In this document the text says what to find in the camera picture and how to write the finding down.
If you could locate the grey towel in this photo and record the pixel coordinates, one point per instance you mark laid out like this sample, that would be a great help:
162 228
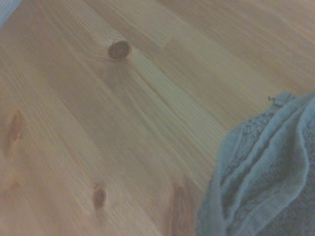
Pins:
265 172

